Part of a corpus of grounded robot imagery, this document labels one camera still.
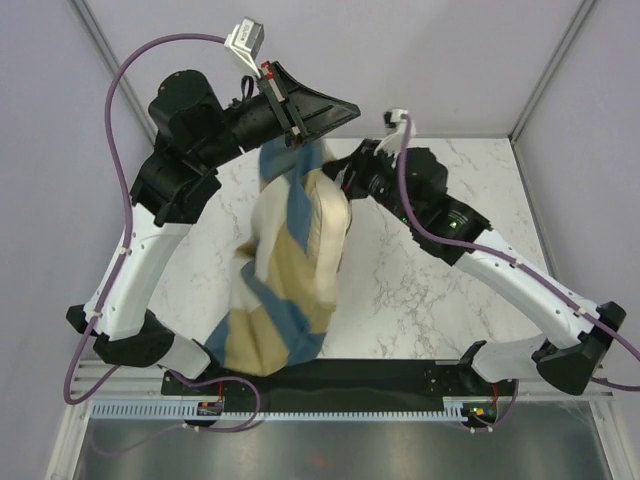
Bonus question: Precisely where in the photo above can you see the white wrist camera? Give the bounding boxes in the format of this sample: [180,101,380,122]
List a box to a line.
[224,17,265,78]
[374,108,416,157]

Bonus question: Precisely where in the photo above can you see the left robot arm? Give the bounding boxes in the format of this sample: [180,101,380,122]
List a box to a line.
[66,62,361,394]

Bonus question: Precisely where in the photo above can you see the right aluminium frame post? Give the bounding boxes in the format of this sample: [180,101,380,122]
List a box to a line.
[508,0,599,145]

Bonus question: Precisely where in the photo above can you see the aluminium frame post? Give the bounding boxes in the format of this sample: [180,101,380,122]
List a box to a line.
[508,0,599,145]
[69,0,164,151]

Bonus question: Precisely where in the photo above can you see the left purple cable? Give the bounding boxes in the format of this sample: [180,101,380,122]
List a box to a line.
[63,33,264,456]

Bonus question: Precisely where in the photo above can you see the purple cable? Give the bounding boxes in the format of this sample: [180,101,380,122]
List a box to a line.
[397,113,640,436]
[63,33,264,456]

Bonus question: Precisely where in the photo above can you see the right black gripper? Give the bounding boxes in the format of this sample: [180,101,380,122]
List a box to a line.
[322,138,419,228]

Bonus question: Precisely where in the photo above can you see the left aluminium frame post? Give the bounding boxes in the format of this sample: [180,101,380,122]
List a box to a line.
[69,0,164,151]

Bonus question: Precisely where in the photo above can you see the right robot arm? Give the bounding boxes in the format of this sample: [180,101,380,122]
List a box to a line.
[323,139,626,396]

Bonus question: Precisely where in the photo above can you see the cream bear print pillow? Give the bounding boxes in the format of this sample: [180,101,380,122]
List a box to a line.
[305,140,352,306]

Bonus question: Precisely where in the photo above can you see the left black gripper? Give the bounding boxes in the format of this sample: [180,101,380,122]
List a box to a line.
[195,62,361,171]

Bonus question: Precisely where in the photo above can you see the blue beige checked pillowcase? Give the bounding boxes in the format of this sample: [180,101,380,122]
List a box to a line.
[205,139,336,377]

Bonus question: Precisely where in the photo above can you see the white slotted cable duct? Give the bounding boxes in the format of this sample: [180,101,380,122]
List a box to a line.
[89,399,495,422]

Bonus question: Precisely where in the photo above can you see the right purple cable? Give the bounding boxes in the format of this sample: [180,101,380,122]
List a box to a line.
[397,113,640,436]

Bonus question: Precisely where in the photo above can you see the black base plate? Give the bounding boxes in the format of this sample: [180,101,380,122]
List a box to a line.
[161,359,515,412]

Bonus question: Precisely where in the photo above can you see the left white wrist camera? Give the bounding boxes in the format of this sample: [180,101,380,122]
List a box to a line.
[224,17,265,78]

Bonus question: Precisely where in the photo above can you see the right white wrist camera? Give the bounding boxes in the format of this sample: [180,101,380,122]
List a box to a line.
[374,108,416,157]

